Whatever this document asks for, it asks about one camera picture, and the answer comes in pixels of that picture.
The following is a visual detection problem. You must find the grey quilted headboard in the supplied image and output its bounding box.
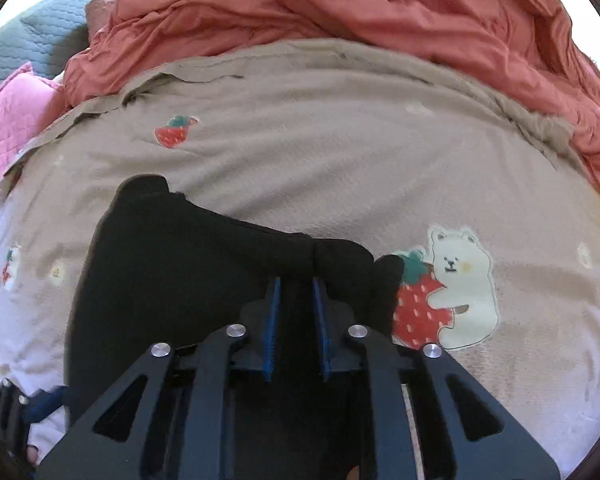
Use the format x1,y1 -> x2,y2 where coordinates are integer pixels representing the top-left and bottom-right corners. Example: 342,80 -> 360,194
0,0 -> 91,83

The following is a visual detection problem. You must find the pink quilted pillow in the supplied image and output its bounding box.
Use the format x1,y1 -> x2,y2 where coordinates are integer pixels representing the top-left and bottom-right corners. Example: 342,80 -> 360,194
0,62 -> 67,181

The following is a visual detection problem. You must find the left hand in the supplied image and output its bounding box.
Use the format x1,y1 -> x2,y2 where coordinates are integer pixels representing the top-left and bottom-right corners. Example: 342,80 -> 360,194
26,445 -> 38,465

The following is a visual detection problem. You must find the pink cartoon print bedsheet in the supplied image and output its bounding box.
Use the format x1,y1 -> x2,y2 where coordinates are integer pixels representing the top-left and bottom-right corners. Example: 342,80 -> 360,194
0,40 -> 600,474

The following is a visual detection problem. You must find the coral red duvet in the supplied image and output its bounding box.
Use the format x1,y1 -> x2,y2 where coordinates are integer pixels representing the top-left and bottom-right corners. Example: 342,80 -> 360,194
64,0 -> 600,190

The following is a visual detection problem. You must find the black long-sleeve shirt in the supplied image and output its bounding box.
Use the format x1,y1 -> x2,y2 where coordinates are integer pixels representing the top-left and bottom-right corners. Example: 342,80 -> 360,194
66,173 -> 406,480

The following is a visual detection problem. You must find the dusty pink small pillow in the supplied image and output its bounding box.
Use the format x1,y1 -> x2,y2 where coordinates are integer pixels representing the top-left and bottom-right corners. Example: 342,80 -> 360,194
84,0 -> 117,47

